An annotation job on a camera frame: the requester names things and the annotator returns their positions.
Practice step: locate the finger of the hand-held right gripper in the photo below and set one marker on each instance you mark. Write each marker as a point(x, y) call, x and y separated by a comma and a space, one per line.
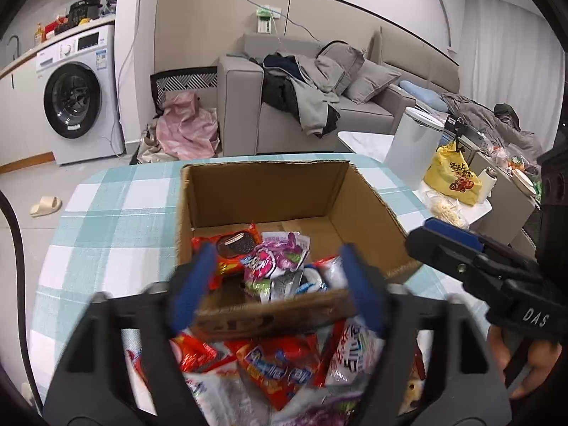
point(457, 233)
point(439, 250)

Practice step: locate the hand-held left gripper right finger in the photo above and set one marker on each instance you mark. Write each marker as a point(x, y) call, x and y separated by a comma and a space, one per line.
point(359, 288)

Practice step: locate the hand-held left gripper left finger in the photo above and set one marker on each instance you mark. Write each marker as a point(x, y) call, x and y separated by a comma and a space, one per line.
point(195, 284)

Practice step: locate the white clear cake packet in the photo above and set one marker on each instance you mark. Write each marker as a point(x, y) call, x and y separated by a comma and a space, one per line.
point(330, 270)

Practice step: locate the red cookie packet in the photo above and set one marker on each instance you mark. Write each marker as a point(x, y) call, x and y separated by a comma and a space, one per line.
point(235, 248)

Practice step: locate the silver snack packet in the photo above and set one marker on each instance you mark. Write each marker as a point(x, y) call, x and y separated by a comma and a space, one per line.
point(355, 350)
point(222, 395)

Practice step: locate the orange noodle snack packet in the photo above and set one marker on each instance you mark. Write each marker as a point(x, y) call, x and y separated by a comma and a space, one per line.
point(415, 386)
point(195, 355)

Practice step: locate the pink purple snack packet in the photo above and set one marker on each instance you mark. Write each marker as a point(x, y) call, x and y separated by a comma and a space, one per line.
point(270, 266)

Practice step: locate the brown cardboard box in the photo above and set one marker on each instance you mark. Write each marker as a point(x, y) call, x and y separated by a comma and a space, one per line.
point(266, 195)

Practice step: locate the red snack packet blue print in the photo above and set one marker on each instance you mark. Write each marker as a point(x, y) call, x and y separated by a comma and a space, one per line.
point(275, 372)

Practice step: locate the person's right hand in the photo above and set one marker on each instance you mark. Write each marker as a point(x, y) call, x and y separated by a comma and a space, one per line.
point(539, 364)

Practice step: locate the clear bag of popcorn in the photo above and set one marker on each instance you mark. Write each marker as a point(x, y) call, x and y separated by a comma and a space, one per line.
point(448, 213)

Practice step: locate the yellow plastic bag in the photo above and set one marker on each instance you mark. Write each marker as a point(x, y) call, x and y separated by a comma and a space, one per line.
point(452, 177)

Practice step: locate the grey side cabinet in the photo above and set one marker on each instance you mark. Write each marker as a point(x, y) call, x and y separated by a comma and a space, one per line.
point(510, 213)

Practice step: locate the white bottle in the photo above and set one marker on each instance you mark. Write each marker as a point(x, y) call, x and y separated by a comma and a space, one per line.
point(487, 184)

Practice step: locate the white cylindrical bin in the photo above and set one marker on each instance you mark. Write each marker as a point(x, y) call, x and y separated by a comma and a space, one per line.
point(408, 151)

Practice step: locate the grey coat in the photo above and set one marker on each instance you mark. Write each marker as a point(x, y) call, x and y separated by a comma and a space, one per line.
point(479, 115)

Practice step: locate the black hat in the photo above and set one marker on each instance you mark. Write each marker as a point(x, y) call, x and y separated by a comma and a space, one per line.
point(506, 113)

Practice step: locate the white side table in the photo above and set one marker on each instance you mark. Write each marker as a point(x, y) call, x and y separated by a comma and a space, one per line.
point(364, 142)

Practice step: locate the light blue pillow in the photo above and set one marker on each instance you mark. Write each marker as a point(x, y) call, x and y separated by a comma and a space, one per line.
point(421, 93)

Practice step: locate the pink plastic bag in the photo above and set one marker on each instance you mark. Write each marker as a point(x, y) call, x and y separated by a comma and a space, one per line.
point(186, 124)

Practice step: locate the beige slipper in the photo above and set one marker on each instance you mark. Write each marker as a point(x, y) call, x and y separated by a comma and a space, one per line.
point(46, 206)

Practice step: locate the small grey cushion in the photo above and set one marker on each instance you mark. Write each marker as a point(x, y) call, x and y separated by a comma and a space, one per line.
point(370, 82)

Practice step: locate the grey sofa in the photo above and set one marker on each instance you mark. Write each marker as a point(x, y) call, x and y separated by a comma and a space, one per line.
point(239, 106)

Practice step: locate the white curtain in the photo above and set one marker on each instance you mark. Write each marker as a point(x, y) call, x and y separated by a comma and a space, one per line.
point(510, 53)

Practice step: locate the grey hooded garment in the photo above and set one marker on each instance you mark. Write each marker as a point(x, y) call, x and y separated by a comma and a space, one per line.
point(315, 97)

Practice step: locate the large grey cushion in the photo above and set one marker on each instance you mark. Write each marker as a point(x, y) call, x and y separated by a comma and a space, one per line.
point(346, 62)

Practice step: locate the black patterned chair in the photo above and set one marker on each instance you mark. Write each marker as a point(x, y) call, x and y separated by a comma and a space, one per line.
point(186, 80)

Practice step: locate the dark jacket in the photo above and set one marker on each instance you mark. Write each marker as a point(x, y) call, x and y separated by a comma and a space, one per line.
point(277, 88)

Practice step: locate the white washing machine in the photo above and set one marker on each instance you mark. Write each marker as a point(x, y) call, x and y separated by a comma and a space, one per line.
point(80, 97)

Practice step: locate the white kitchen counter cabinets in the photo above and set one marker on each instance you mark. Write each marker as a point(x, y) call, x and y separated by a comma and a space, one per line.
point(17, 120)

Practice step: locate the yellow bottle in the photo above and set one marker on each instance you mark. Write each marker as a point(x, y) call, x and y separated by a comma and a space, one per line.
point(39, 34)

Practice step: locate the kitchen faucet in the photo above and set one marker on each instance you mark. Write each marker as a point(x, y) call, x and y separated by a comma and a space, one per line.
point(17, 42)

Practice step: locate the wall socket with green plug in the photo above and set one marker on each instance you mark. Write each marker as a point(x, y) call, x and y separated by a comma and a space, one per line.
point(265, 22)

